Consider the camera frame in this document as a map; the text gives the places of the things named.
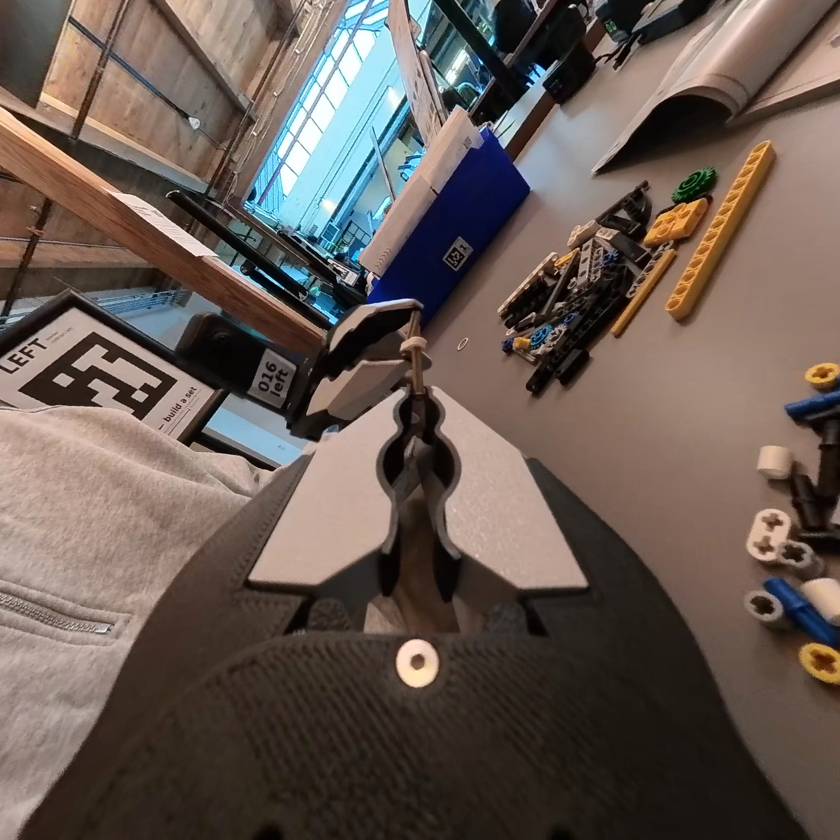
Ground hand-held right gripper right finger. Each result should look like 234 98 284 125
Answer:
423 386 590 599

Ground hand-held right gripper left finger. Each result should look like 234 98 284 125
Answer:
247 387 421 598

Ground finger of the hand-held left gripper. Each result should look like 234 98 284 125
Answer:
323 298 425 370
305 353 435 422

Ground tan lego axle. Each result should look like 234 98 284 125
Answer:
409 311 429 396

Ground pile of lego beams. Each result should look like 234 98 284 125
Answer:
497 180 677 396

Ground thin yellow lego axle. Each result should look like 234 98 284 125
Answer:
610 248 677 337

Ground pile of small lego pins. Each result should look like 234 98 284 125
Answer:
743 363 840 686

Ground yellow lego plate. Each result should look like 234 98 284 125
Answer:
643 197 710 248

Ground green lego gear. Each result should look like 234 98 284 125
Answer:
671 167 719 203

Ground long yellow lego beam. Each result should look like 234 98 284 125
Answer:
665 140 777 321

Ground lego instruction booklet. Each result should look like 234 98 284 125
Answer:
591 0 840 175

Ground paper label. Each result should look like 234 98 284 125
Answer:
112 190 219 261

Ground blue storage bin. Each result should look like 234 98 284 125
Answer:
366 125 531 329

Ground white envelopes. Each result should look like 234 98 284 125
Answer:
357 108 488 283

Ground wooden pillar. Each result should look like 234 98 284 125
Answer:
0 108 330 355

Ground person's grey sweater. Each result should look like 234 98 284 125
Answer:
0 403 311 840

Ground black cube charger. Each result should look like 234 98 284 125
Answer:
543 41 598 106

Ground black power bank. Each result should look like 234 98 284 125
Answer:
598 0 643 44

